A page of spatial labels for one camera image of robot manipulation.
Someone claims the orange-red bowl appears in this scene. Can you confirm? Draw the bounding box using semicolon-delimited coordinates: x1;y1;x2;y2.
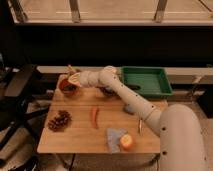
59;78;79;97

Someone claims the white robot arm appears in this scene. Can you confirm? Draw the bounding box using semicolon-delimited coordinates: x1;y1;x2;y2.
68;66;208;171

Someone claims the yellow and blue toy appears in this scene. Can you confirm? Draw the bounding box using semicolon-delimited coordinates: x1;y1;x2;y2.
68;64;81;75

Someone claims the dark purple bowl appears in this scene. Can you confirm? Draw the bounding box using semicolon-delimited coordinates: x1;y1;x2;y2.
100;87;116;97

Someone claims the orange carrot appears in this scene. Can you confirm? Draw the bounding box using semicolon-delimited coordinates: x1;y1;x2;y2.
91;106;99;129

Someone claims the bunch of dark grapes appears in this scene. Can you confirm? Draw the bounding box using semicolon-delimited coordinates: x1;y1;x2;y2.
47;110;71;132

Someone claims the wooden folding table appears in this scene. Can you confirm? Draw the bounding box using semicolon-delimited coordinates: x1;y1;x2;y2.
37;88;160;154

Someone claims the blue sponge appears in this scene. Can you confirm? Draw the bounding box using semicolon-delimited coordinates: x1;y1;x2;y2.
123;105;134;115

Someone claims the black office chair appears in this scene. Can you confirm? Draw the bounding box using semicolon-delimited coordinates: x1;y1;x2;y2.
0;65;49;150

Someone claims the blue-grey cloth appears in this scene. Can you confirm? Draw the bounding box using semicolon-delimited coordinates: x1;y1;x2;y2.
107;128;127;153

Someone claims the green plastic tray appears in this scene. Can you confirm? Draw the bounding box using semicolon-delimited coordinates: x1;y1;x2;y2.
121;66;173;98

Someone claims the red-yellow apple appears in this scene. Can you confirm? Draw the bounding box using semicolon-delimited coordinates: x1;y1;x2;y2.
120;134;134;150

